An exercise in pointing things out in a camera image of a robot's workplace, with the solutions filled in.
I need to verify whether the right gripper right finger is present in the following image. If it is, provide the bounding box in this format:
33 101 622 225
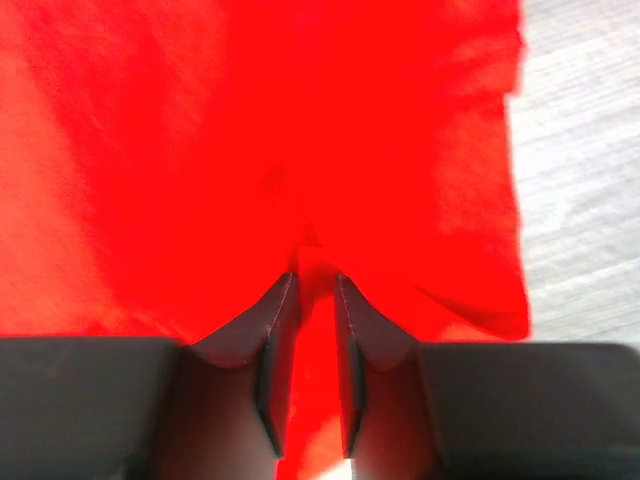
334 275 446 479

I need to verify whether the red t shirt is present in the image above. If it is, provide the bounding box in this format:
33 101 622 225
1 1 530 479

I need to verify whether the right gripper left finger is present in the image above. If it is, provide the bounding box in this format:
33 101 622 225
154 273 299 479

